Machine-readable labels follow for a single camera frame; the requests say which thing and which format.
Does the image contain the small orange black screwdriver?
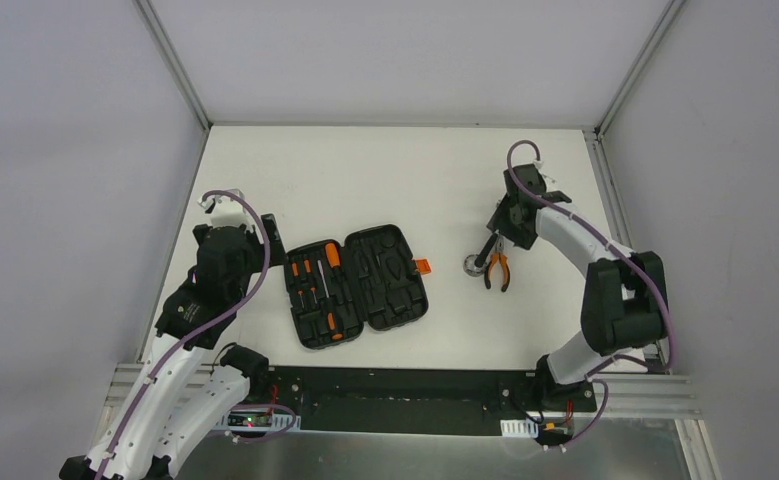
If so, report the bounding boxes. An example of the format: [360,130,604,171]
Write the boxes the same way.
[291,262,305,310]

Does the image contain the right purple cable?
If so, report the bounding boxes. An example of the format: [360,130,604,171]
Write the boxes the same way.
[505,139,675,452]

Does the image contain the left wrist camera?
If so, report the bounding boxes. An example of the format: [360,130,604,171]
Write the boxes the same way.
[198,189,252,228]

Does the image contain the aluminium frame rail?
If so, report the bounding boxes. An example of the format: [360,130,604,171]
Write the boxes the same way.
[104,363,703,420]

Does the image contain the left white cable duct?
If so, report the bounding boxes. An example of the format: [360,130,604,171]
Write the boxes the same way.
[213,409,301,433]

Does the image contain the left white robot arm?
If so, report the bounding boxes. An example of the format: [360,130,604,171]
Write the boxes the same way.
[59,214,285,479]

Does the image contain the hammer with black handle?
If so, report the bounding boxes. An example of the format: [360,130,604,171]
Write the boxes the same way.
[472,232,499,271]

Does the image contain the silver measuring tape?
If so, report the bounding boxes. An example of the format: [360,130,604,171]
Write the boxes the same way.
[463,254,486,277]

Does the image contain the purple cable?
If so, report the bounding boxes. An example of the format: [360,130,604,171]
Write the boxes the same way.
[505,139,675,452]
[92,189,272,480]

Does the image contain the flat screwdriver in case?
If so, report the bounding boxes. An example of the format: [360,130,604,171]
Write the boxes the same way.
[317,260,344,341]

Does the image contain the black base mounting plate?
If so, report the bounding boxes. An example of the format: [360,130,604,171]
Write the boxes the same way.
[243,366,596,436]

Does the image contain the right white cable duct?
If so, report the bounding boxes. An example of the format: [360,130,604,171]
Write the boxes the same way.
[500,419,539,439]

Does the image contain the white cable duct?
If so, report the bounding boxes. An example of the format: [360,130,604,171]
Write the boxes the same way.
[500,419,539,439]
[213,409,301,433]

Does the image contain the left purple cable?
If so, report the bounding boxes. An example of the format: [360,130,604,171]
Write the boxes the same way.
[92,189,272,480]

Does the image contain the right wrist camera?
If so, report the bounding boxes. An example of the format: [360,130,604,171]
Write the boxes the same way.
[539,170,558,191]

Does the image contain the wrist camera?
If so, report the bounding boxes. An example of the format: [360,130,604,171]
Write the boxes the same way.
[539,170,558,191]
[198,189,252,228]

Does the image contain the large orange black screwdriver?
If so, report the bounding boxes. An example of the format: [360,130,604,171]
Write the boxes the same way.
[323,241,343,302]

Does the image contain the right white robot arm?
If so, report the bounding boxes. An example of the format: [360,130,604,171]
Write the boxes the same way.
[487,164,669,410]

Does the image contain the black plastic tool case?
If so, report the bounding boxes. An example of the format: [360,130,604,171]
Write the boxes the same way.
[284,224,432,350]

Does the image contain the orange handled pliers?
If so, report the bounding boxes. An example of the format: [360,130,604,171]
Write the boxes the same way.
[484,236,511,293]

